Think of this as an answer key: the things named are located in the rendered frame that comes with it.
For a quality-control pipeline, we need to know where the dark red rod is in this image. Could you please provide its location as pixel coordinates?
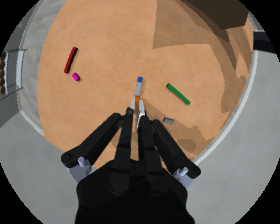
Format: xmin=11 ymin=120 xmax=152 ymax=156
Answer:
xmin=64 ymin=47 xmax=78 ymax=73

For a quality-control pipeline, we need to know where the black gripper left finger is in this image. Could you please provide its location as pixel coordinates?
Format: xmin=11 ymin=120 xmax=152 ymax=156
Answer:
xmin=61 ymin=98 xmax=135 ymax=196

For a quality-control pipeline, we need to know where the green rod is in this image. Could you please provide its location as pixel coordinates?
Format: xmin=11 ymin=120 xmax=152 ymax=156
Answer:
xmin=166 ymin=83 xmax=191 ymax=105

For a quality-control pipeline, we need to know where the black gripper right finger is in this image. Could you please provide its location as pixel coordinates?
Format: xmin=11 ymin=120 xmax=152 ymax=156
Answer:
xmin=137 ymin=100 xmax=201 ymax=197

